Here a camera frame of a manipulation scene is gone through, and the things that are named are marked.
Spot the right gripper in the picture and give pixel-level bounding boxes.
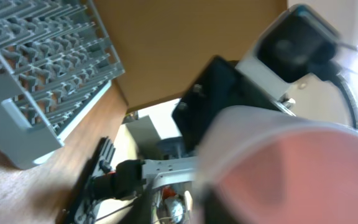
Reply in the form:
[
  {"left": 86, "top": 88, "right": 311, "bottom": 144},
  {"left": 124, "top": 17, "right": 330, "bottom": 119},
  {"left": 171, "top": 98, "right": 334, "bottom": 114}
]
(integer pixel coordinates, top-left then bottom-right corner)
[{"left": 172, "top": 55, "right": 294, "bottom": 154}]

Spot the pink plastic cup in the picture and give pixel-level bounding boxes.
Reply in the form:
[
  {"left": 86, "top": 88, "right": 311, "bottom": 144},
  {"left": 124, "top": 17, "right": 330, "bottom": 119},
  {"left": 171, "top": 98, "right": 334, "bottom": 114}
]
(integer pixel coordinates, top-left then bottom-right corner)
[{"left": 191, "top": 106, "right": 358, "bottom": 223}]

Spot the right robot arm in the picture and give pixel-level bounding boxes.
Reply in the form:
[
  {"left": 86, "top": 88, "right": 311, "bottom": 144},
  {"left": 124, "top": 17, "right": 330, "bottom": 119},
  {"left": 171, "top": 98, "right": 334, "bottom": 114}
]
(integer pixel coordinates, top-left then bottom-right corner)
[{"left": 64, "top": 56, "right": 291, "bottom": 224}]

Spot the grey dishwasher rack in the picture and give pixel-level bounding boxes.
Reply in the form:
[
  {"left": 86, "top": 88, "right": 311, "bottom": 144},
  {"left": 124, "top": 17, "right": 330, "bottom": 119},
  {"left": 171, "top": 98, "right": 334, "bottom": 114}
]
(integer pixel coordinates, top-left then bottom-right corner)
[{"left": 0, "top": 0, "right": 125, "bottom": 170}]

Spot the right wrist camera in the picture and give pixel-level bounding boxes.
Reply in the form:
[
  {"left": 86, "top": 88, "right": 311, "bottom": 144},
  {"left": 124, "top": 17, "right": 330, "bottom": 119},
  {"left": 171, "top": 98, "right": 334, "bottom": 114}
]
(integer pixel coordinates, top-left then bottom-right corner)
[{"left": 236, "top": 4, "right": 341, "bottom": 100}]

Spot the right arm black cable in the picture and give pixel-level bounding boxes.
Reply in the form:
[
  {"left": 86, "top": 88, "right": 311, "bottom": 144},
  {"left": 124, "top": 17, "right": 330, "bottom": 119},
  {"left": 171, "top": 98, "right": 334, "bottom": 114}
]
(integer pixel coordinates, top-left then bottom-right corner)
[{"left": 309, "top": 58, "right": 358, "bottom": 131}]

